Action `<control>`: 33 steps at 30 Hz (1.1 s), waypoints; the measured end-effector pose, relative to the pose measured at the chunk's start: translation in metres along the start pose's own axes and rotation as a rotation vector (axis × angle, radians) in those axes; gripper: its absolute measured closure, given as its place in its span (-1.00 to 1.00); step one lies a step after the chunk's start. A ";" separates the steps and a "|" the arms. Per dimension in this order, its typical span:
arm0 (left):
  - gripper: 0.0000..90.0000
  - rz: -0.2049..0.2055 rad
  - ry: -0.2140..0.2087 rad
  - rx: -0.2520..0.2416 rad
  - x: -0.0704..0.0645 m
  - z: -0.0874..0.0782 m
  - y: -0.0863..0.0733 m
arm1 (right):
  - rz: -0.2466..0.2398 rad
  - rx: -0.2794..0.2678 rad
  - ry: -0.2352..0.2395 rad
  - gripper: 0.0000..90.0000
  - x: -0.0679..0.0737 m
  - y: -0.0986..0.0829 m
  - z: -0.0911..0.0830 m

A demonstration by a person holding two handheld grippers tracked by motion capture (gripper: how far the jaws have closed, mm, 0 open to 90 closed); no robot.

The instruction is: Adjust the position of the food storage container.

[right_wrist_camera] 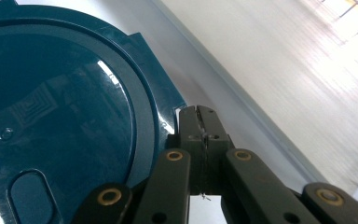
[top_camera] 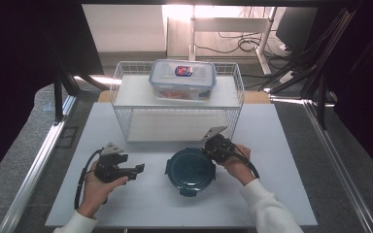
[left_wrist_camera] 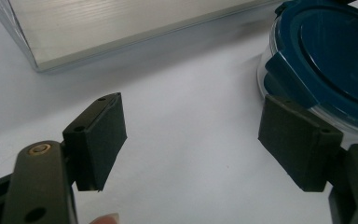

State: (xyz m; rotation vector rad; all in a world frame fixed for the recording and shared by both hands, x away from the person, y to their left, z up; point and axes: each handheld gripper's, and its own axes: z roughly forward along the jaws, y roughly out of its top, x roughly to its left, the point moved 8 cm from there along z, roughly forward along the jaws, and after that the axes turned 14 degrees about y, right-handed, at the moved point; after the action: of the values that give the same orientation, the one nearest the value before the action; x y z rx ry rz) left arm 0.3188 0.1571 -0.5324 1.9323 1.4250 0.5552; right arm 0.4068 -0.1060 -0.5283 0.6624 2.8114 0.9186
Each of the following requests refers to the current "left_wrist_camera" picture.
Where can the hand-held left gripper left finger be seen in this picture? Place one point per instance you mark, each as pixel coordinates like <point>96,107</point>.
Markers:
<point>98,143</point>

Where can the round container with blue lid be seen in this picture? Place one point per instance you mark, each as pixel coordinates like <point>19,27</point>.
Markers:
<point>332,56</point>

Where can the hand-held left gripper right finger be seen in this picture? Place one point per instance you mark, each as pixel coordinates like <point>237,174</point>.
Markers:
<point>298,143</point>

